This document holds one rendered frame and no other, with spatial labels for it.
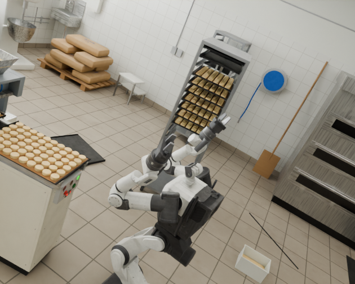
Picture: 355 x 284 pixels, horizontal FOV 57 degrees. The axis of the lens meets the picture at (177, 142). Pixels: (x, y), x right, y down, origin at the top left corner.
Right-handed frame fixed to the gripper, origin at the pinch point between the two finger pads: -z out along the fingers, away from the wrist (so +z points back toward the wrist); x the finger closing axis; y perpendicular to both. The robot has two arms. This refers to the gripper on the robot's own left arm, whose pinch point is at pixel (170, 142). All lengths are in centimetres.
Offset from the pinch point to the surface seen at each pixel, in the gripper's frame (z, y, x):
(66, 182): 89, -33, 14
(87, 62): 274, -90, 347
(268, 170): 230, 251, 262
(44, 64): 333, -159, 357
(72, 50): 290, -125, 375
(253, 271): 155, 165, 42
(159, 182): 197, 61, 124
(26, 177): 92, -55, 8
